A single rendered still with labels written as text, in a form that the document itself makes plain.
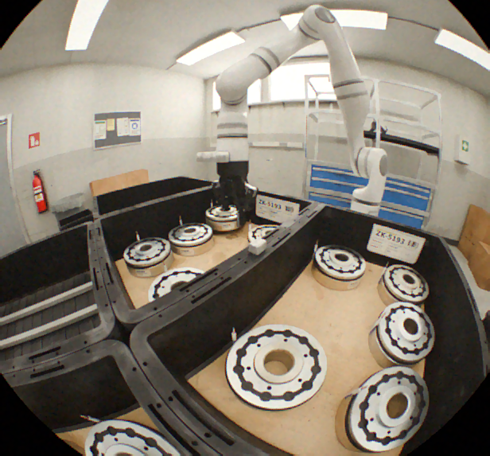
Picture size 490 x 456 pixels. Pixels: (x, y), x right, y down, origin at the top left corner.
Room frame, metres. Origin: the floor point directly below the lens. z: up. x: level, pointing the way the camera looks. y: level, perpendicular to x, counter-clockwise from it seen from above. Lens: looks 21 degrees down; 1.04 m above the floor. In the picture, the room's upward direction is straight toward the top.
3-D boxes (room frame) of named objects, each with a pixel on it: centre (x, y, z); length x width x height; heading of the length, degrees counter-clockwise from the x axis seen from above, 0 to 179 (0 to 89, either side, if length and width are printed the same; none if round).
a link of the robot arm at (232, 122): (0.41, 0.03, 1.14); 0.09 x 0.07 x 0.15; 178
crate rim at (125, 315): (0.30, 0.07, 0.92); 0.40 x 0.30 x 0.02; 139
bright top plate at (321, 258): (0.23, -0.18, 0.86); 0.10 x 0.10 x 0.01
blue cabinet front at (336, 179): (1.75, -1.07, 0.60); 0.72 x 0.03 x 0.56; 56
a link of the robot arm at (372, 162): (0.41, -0.36, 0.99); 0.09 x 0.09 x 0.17; 20
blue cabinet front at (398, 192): (1.31, -1.74, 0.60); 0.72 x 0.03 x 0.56; 56
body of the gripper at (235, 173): (0.40, 0.03, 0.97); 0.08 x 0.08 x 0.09
